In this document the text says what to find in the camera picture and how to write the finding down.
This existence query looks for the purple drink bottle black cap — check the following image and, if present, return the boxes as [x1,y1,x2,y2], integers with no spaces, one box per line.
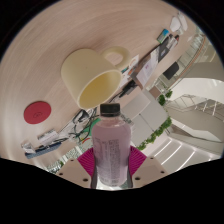
[90,102,133,187]

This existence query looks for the black tangled cable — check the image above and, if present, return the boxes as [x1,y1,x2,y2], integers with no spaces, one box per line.
[68,109,101,144]

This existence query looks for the colourful sticker sheet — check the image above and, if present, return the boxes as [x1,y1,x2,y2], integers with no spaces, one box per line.
[119,54,140,88]

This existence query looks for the row of green potted plants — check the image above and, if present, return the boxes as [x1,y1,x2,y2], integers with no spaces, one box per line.
[44,146,79,174]

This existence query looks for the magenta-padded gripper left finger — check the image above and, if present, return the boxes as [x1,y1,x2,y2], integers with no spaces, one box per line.
[55,147,98,190]

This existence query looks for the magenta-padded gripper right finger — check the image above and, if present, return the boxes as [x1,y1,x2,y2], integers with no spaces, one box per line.
[127,145,168,188]

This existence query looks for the small teal box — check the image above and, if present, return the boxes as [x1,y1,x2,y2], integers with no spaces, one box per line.
[157,28,170,44]

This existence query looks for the black office chair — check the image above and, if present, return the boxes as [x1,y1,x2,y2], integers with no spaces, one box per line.
[162,62,180,81]

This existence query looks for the ceiling light strips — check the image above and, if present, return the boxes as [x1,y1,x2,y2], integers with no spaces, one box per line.
[146,138,198,168]

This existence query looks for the cream yellow mug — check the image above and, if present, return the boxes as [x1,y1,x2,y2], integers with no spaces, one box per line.
[60,45,132,110]

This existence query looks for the flat round red coaster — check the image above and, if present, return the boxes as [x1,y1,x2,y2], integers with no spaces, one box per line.
[23,101,52,125]

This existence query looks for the white cabinet with plants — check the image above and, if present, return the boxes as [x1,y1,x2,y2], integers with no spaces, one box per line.
[121,89,173,152]

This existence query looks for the white remote control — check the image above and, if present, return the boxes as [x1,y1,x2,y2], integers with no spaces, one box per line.
[178,12,190,32]

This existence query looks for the white plastic packet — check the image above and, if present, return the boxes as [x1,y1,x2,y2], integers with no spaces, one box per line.
[37,129,59,146]
[20,140,36,154]

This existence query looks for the black pouch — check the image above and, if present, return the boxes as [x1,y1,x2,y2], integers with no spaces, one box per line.
[118,79,138,99]

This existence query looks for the black notebook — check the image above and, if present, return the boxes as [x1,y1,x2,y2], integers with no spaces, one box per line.
[156,33,178,63]

